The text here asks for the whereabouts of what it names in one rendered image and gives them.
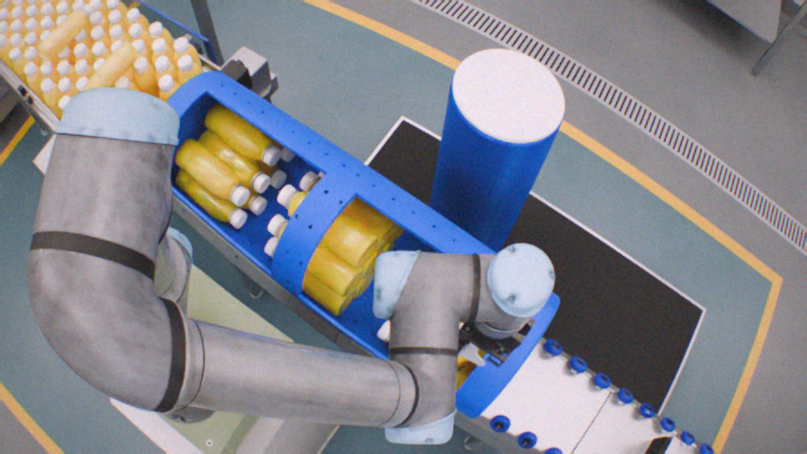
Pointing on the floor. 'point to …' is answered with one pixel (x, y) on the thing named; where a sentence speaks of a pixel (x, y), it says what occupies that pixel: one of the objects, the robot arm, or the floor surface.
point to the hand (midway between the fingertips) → (464, 335)
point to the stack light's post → (207, 28)
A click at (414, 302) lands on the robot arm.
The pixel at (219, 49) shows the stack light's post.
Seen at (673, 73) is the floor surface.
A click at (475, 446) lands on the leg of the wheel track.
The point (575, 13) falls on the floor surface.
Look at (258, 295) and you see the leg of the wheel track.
